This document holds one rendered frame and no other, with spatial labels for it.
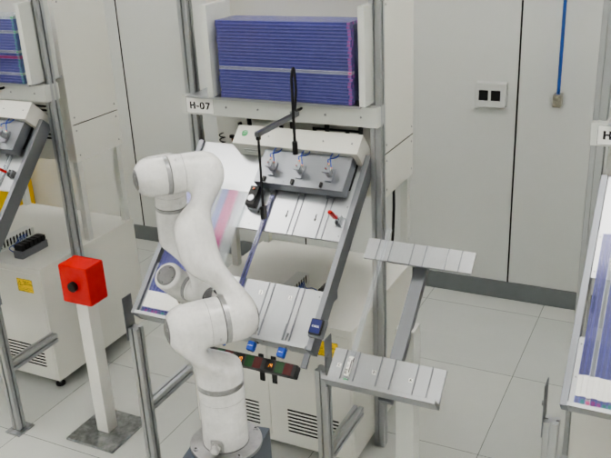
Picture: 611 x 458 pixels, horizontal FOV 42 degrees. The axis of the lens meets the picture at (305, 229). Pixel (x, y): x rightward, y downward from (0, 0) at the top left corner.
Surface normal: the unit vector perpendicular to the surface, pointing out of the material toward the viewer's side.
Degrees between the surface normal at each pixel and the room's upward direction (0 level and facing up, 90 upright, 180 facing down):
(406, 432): 90
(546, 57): 90
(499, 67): 90
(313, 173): 43
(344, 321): 0
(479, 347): 0
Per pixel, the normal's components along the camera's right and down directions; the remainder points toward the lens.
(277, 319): -0.33, -0.44
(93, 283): 0.90, 0.13
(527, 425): -0.04, -0.93
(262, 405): -0.44, 0.36
